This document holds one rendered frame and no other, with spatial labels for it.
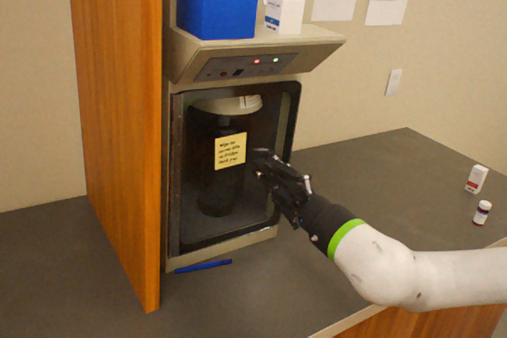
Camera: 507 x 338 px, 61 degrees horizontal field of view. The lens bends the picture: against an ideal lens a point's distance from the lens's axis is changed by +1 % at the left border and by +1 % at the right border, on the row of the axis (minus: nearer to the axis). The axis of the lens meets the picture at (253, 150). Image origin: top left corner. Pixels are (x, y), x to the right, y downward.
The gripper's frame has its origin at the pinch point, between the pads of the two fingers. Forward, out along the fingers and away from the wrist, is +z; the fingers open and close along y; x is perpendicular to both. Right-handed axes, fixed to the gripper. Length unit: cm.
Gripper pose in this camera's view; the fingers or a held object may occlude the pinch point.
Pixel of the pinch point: (265, 172)
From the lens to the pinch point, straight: 95.8
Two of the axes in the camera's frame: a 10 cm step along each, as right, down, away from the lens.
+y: 0.6, -8.8, -4.8
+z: -5.4, -4.3, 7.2
